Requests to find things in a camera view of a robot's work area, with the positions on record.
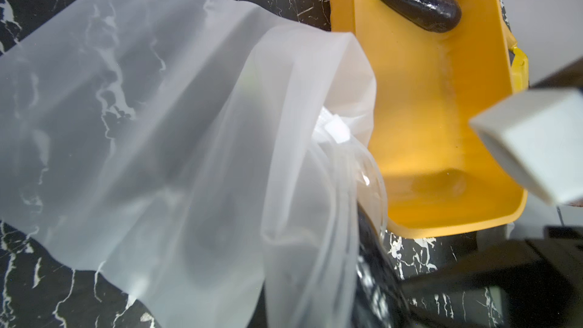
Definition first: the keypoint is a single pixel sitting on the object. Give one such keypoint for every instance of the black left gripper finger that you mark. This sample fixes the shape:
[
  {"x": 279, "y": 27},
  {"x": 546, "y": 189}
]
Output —
[{"x": 378, "y": 301}]

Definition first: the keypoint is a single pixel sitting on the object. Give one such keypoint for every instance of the purple eggplant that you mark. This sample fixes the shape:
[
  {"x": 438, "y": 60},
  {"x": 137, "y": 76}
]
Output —
[{"x": 438, "y": 16}]

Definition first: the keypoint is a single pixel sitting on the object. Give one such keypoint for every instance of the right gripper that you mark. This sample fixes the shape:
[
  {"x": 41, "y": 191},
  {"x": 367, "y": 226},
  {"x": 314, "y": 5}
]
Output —
[{"x": 540, "y": 279}]

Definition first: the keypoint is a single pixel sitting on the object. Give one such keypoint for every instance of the yellow plastic tray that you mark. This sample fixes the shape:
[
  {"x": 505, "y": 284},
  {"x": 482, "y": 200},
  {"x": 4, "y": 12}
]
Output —
[{"x": 440, "y": 179}]

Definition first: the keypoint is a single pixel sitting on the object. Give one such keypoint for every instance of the frosted zip-top bag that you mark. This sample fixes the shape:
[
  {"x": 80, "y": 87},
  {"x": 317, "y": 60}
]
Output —
[{"x": 172, "y": 163}]

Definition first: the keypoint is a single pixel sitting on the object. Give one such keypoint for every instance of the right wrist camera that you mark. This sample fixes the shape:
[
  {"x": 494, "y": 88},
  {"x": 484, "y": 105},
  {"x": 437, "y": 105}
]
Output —
[{"x": 536, "y": 137}]

